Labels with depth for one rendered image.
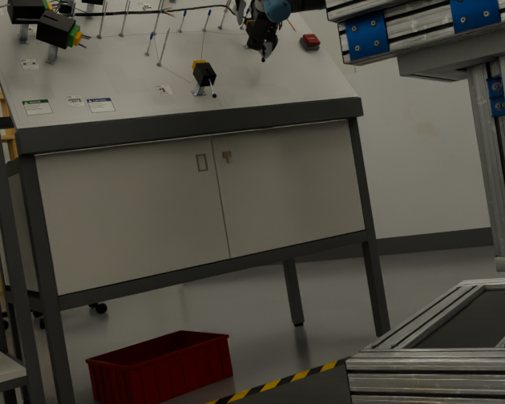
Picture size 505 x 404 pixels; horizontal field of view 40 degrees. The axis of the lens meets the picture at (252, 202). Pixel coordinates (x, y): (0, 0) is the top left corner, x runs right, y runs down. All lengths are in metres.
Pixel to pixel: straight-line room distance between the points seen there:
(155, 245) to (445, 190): 3.02
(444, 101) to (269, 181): 2.67
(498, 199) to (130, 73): 1.17
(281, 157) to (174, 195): 0.41
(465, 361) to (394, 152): 3.63
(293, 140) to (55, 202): 0.82
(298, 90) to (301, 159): 0.24
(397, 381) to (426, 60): 0.69
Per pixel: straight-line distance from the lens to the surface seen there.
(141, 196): 2.11
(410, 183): 4.92
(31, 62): 2.21
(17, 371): 1.98
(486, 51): 1.57
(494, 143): 1.68
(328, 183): 2.44
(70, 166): 2.05
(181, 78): 2.28
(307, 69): 2.53
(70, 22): 2.15
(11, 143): 7.02
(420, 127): 4.87
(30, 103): 2.08
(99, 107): 2.10
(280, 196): 2.32
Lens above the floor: 0.61
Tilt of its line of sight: 1 degrees down
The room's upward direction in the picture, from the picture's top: 9 degrees counter-clockwise
